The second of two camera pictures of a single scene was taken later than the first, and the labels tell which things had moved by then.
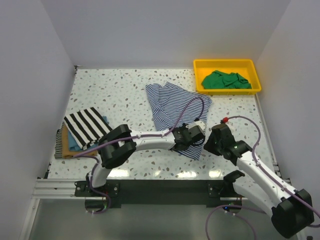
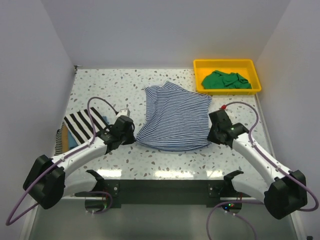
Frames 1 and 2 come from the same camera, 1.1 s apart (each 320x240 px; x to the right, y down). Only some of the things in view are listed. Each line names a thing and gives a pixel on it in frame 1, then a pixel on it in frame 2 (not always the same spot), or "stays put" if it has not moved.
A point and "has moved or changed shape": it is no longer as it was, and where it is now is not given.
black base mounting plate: x=214 y=194 stays put
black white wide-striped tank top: x=87 y=127 stays put
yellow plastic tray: x=226 y=77 stays put
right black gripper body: x=213 y=146 to x=212 y=135
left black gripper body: x=183 y=127 to x=128 y=138
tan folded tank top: x=65 y=151 stays put
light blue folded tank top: x=73 y=146 stays put
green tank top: x=218 y=79 stays put
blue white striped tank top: x=172 y=104 has moved or changed shape
